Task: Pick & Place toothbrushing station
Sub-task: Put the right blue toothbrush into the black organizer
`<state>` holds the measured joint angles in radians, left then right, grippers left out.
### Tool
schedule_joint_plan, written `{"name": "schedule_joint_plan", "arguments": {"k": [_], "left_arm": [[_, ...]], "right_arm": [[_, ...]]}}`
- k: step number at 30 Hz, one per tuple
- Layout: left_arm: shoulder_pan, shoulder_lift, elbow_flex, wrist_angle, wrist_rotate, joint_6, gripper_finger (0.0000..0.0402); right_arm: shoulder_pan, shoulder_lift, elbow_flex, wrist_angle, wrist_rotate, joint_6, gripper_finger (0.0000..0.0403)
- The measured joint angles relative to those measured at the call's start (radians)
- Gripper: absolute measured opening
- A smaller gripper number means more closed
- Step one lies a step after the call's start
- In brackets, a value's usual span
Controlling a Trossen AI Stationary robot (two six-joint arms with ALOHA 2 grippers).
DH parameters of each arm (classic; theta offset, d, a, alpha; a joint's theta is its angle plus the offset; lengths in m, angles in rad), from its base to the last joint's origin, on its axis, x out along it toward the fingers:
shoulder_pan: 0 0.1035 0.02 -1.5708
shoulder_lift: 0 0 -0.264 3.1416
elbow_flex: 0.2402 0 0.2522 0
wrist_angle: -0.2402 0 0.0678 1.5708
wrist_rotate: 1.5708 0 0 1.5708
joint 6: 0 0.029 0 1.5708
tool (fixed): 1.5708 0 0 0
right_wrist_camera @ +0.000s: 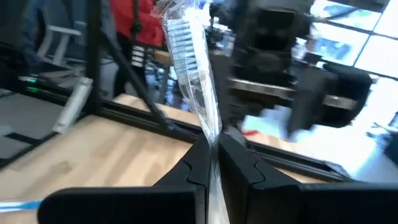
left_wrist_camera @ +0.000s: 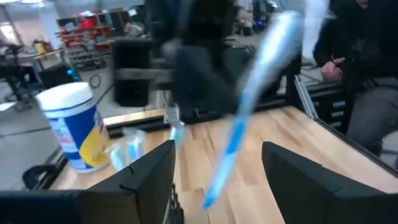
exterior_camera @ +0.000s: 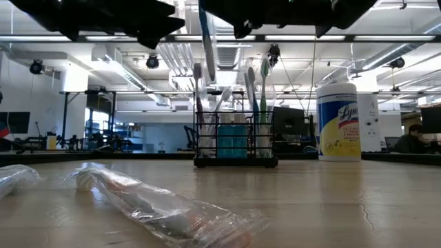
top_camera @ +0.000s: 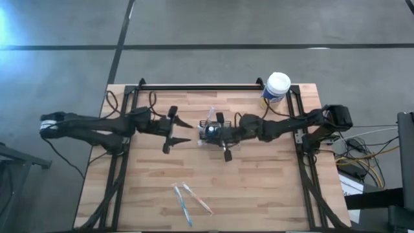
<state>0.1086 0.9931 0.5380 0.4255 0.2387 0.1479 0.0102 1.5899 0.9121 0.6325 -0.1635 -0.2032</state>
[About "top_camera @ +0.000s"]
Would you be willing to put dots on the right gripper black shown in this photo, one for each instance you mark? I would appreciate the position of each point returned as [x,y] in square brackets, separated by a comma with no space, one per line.
[231,134]

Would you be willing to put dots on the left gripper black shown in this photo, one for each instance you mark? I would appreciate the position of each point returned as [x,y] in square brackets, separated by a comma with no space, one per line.
[160,126]

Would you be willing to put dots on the blue toothbrush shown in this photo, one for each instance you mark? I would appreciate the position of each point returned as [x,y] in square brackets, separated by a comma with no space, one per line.
[211,115]

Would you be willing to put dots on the orange toothbrush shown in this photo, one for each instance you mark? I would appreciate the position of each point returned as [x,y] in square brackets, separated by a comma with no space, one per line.
[197,198]

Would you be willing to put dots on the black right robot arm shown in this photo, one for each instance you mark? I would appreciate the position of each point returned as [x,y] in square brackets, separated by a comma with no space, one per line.
[284,124]

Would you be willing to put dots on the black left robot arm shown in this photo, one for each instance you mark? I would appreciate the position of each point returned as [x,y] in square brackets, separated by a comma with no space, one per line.
[97,124]

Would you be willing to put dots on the clear plastic wrapper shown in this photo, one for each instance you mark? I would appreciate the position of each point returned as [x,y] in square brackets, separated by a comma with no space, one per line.
[182,205]

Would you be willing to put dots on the white and yellow canister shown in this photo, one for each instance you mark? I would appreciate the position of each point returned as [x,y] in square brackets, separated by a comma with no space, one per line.
[275,89]

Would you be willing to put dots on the black power brick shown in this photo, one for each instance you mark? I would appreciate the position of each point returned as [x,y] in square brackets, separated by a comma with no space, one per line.
[352,171]

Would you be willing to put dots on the white paper sheet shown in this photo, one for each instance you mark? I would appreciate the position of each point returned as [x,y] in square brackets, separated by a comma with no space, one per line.
[351,186]

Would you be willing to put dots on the black metal stand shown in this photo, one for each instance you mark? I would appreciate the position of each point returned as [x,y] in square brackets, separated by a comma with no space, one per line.
[19,158]

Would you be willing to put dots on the black beam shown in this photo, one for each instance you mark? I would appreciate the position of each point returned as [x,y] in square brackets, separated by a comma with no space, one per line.
[372,198]

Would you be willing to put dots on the dark grey equipment panel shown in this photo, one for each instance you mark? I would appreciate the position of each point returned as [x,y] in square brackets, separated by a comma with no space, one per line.
[406,155]

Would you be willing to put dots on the black aluminium table frame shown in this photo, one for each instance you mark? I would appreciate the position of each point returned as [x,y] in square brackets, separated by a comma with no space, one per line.
[194,87]

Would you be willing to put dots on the silver mounting bracket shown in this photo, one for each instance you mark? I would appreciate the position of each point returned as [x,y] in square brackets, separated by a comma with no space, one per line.
[299,137]

